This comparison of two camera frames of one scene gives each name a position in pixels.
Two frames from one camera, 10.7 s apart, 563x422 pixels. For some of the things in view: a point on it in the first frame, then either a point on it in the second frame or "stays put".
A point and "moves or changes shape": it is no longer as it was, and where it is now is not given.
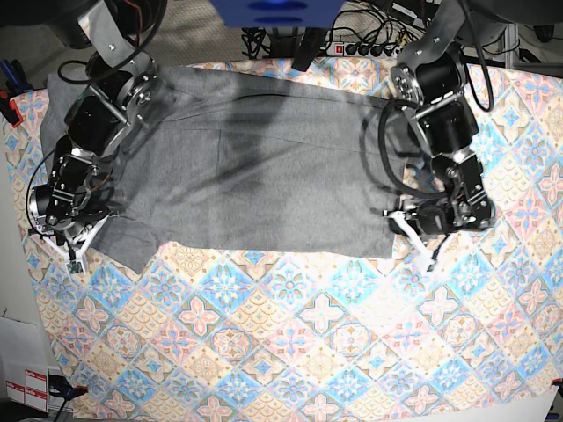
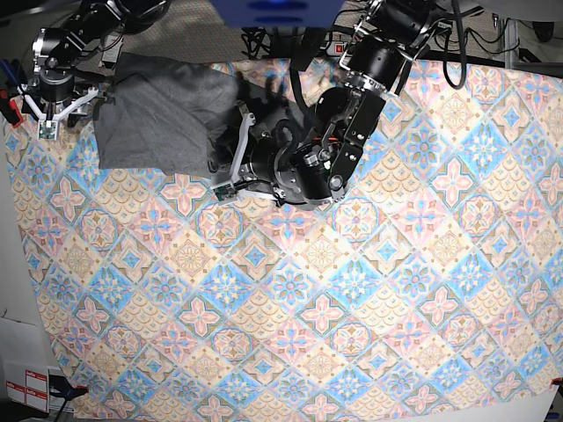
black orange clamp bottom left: x=61 y=388 stays put
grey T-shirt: x=247 y=158 moves or changes shape
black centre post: x=308 y=47 stays put
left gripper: x=68 y=211 to x=56 y=90
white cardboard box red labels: x=24 y=373 stays put
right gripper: x=462 y=208 to x=270 y=161
